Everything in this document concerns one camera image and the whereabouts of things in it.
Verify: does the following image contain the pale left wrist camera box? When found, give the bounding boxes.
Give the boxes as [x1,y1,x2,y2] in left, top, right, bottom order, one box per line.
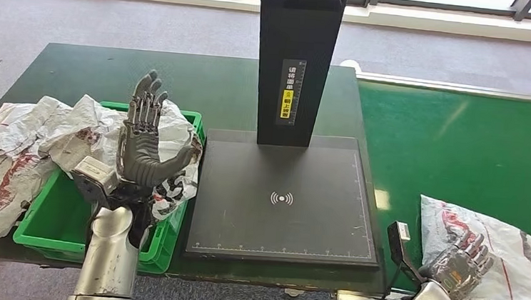
[68,155,121,209]

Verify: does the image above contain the green plastic crate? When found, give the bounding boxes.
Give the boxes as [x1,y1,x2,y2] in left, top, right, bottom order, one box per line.
[10,95,208,279]

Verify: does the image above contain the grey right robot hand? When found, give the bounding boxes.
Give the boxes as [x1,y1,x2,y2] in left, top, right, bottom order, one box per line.
[417,228,497,300]

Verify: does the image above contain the white parcel bag red logo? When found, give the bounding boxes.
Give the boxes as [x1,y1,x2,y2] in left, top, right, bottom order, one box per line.
[412,194,531,300]

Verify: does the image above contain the plain grey parcel bag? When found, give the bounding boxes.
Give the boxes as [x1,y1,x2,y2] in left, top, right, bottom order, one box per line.
[34,91,208,197]

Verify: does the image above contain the green conveyor belt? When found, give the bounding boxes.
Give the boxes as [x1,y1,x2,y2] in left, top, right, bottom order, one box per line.
[340,79,531,300]

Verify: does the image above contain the white parcel bag red smears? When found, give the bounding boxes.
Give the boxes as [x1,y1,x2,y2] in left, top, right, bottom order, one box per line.
[0,92,74,248]

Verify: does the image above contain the black inbound scanner machine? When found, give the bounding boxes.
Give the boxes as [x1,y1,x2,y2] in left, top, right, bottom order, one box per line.
[183,0,400,273]

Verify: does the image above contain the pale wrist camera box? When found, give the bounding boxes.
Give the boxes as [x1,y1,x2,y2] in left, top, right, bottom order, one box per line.
[68,155,121,209]
[383,220,427,284]

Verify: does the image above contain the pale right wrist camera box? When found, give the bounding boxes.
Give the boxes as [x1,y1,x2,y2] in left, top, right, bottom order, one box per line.
[383,220,427,284]

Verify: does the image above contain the white parcel bag black lettering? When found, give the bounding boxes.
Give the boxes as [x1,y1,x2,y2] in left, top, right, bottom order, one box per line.
[148,149,203,225]

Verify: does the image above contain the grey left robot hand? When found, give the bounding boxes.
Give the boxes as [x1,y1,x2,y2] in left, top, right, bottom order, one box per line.
[114,67,203,192]

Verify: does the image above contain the aluminium conveyor frame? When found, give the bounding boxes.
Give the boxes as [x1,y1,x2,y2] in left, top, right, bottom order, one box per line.
[322,58,531,300]

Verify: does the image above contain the black yellow label sticker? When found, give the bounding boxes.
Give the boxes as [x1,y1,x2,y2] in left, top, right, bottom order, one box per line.
[275,58,308,128]

